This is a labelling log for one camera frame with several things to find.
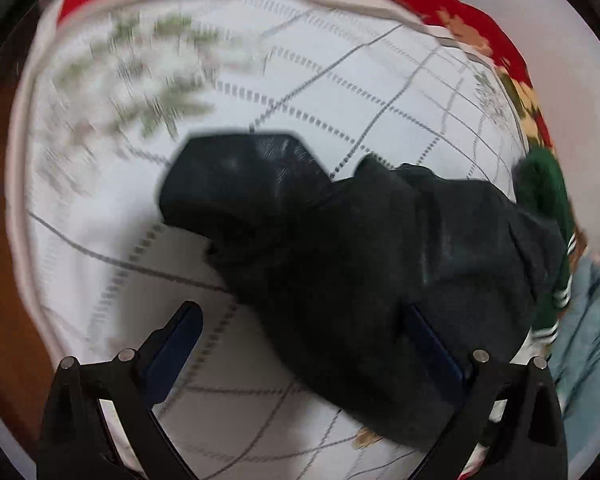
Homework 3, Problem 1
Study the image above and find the light blue duvet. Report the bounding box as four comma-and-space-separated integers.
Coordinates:
547, 255, 600, 466

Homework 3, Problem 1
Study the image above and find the red floral blanket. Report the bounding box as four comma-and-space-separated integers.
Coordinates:
57, 0, 588, 478

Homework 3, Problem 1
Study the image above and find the black leather jacket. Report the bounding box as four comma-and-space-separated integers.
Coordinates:
158, 132, 568, 448

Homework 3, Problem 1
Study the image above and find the white grid-pattern quilted mat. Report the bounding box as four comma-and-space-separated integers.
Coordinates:
5, 0, 531, 480

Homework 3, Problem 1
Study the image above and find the folded green striped sweater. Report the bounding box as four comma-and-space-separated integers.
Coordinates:
511, 147, 588, 356

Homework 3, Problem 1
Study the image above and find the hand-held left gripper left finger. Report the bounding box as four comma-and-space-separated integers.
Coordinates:
37, 301, 204, 480

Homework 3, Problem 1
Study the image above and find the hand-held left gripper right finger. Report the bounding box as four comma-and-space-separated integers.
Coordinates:
404, 304, 568, 480

